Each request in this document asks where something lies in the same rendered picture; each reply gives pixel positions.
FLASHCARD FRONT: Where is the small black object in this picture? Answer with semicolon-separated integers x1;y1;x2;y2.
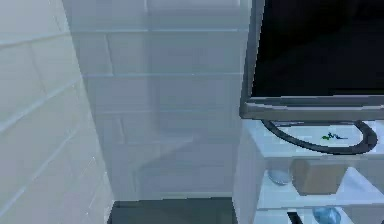
287;211;304;224

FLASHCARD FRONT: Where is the grey framed black television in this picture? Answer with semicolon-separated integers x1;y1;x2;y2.
239;0;384;156

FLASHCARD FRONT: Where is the pale blue glass bowl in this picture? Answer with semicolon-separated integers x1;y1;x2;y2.
267;169;293;186

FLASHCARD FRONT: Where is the white television stand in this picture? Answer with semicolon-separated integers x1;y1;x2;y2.
232;119;384;224

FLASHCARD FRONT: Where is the brown cardboard box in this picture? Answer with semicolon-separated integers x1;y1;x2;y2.
291;158;349;196

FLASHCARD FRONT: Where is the blue glass vase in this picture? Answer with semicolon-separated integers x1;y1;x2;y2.
312;206;342;224

